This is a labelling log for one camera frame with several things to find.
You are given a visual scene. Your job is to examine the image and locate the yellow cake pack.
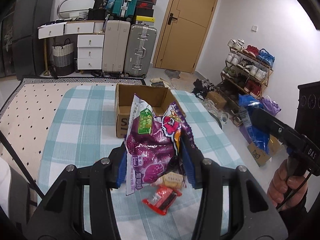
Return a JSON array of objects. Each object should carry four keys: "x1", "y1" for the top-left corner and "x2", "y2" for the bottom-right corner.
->
[{"x1": 151, "y1": 172, "x2": 186, "y2": 190}]

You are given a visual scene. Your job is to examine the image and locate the red chocolate biscuit pack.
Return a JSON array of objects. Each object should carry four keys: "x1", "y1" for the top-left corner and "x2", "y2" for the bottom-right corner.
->
[{"x1": 142, "y1": 186, "x2": 182, "y2": 216}]

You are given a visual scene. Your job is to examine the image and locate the blue oreo pack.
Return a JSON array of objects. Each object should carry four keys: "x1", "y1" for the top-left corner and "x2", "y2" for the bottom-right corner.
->
[{"x1": 238, "y1": 94, "x2": 270, "y2": 154}]

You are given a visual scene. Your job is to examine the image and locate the purple snack bag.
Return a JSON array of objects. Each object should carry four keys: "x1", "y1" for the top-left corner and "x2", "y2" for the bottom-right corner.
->
[{"x1": 124, "y1": 103, "x2": 194, "y2": 196}]

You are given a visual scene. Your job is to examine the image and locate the person's right hand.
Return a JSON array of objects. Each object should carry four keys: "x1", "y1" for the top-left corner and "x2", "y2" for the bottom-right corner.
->
[{"x1": 267, "y1": 160, "x2": 308, "y2": 211}]

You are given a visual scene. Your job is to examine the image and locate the purple plastic bag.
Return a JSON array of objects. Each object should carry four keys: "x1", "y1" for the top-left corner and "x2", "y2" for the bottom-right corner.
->
[{"x1": 260, "y1": 95, "x2": 281, "y2": 116}]

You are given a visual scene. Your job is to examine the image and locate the small cardboard box on floor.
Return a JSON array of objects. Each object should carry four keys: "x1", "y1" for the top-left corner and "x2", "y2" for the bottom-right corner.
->
[{"x1": 206, "y1": 91, "x2": 227, "y2": 110}]

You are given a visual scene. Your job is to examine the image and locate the wooden shoe rack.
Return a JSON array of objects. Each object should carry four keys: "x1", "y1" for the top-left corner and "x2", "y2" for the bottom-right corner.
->
[{"x1": 216, "y1": 47, "x2": 273, "y2": 127}]

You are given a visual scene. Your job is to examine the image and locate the patterned floor rug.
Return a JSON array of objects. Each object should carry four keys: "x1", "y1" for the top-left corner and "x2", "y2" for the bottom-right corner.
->
[{"x1": 1, "y1": 77, "x2": 144, "y2": 179}]

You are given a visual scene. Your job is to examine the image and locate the SF cardboard box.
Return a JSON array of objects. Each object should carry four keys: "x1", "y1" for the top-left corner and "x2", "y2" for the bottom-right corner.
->
[{"x1": 114, "y1": 84, "x2": 186, "y2": 139}]

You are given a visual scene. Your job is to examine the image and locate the woven laundry basket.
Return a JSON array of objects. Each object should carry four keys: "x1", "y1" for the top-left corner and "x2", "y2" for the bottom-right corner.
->
[{"x1": 52, "y1": 38, "x2": 75, "y2": 76}]

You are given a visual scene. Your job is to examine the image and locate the silver suitcase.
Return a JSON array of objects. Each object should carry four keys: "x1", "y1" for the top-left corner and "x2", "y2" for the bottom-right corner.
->
[{"x1": 124, "y1": 24, "x2": 157, "y2": 78}]

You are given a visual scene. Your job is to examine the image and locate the white drawer desk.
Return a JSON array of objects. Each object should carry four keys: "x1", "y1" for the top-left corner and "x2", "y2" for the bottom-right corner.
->
[{"x1": 38, "y1": 21, "x2": 105, "y2": 70}]

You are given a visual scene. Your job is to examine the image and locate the beige suitcase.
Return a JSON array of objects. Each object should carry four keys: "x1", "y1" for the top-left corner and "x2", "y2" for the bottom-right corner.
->
[{"x1": 102, "y1": 20, "x2": 131, "y2": 74}]

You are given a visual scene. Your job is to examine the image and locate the wooden door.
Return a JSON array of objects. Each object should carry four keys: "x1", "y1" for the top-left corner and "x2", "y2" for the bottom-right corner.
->
[{"x1": 153, "y1": 0, "x2": 218, "y2": 73}]

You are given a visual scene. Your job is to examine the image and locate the stacked shoe boxes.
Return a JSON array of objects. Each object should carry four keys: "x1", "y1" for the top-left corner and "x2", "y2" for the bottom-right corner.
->
[{"x1": 134, "y1": 0, "x2": 157, "y2": 26}]

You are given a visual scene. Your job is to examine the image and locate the black refrigerator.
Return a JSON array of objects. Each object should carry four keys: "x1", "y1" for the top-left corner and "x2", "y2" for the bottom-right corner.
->
[{"x1": 12, "y1": 0, "x2": 53, "y2": 80}]

